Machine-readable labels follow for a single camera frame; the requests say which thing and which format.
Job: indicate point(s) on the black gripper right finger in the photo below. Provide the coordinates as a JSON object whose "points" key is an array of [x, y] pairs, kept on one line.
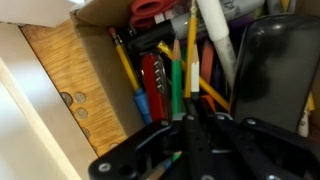
{"points": [[266, 150]]}

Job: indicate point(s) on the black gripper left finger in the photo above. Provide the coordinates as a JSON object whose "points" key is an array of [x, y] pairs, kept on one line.
{"points": [[150, 146]]}

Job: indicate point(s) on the green pencil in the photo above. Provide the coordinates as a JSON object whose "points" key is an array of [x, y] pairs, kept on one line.
{"points": [[177, 83]]}

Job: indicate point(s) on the white pencil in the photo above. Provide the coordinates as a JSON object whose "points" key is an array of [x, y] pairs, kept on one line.
{"points": [[195, 73]]}

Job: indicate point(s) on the yellow pencil blue cap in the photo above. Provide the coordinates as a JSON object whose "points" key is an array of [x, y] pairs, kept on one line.
{"points": [[126, 65]]}

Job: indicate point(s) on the red pocket knife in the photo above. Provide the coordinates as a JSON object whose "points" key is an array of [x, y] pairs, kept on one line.
{"points": [[155, 86]]}

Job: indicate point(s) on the silver coin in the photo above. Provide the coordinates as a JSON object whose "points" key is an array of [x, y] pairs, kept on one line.
{"points": [[81, 113], [80, 97]]}

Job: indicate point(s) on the black glossy case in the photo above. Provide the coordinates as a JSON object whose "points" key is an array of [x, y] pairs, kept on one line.
{"points": [[276, 66]]}

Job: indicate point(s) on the orange marker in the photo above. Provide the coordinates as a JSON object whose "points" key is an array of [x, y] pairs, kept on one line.
{"points": [[206, 60]]}

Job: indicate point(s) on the black marker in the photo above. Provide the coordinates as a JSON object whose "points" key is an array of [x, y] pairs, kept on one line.
{"points": [[150, 38]]}

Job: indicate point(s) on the grey white marker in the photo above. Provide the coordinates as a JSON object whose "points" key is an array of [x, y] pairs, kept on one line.
{"points": [[233, 8]]}

